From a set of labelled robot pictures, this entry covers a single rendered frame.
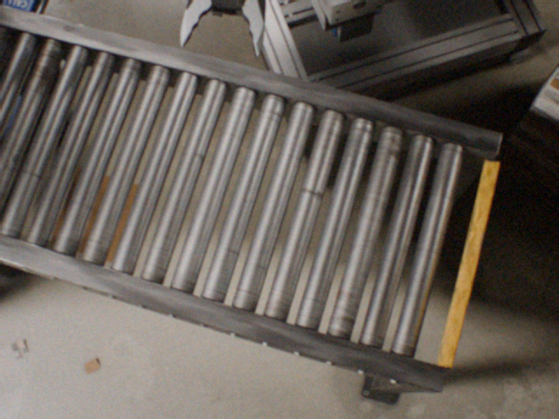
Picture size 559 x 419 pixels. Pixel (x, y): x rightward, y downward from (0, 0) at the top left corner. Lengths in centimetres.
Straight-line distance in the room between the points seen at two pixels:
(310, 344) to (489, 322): 99
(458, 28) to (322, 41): 42
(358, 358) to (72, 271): 60
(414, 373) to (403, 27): 122
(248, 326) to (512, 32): 134
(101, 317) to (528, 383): 132
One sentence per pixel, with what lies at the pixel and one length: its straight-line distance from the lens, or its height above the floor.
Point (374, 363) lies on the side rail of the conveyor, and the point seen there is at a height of 80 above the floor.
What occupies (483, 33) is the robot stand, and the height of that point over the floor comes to 23.
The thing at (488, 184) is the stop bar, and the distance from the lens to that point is 151.
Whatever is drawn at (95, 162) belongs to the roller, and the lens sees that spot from 155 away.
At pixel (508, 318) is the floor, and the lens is 232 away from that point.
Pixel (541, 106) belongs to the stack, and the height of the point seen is 51.
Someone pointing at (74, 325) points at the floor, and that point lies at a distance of 233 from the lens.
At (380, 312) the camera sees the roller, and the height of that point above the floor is 80.
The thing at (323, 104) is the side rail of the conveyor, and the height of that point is 80.
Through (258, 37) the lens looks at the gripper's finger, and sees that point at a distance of 112.
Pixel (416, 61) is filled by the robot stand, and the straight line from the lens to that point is 225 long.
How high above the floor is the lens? 222
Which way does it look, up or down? 75 degrees down
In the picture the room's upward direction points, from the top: 7 degrees counter-clockwise
